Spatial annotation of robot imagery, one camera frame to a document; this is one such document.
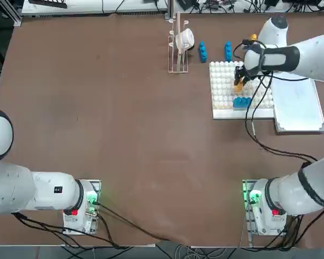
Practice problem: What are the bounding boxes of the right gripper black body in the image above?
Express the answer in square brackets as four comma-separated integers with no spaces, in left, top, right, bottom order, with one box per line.
[233,63,251,76]

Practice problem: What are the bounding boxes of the blue three-stud block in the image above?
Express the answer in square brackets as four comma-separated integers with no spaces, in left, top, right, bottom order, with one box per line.
[232,96,253,111]
[197,41,208,64]
[223,41,234,62]

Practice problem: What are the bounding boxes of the white studded baseplate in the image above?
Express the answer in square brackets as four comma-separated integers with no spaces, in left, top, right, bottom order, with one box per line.
[208,60,275,120]

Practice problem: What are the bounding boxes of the white cup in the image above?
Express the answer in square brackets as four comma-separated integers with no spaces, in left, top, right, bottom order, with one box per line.
[175,28,195,52]

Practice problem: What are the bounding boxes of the black power strip red switches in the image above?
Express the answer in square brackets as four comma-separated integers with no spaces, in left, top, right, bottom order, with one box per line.
[205,0,227,9]

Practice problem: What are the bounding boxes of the white side bench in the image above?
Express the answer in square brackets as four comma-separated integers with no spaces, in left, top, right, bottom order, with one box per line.
[21,0,168,15]

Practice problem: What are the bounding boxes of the long black power strip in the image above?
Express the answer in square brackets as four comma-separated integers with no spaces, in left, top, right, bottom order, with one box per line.
[29,0,68,9]

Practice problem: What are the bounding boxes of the whiteboard with silver frame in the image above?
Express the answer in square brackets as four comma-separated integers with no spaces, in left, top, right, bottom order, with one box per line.
[269,77,324,134]

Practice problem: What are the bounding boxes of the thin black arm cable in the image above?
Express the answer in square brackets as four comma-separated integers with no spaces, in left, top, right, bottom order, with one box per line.
[244,74,319,164]

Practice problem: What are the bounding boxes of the black cable bundle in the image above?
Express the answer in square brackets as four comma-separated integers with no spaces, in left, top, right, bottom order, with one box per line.
[244,209,310,251]
[10,212,130,250]

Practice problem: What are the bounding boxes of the black table cable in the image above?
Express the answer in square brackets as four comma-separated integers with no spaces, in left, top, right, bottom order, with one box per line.
[93,201,173,242]

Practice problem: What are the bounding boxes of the aluminium frame profile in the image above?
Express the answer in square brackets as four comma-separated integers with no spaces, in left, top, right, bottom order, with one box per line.
[0,0,23,27]

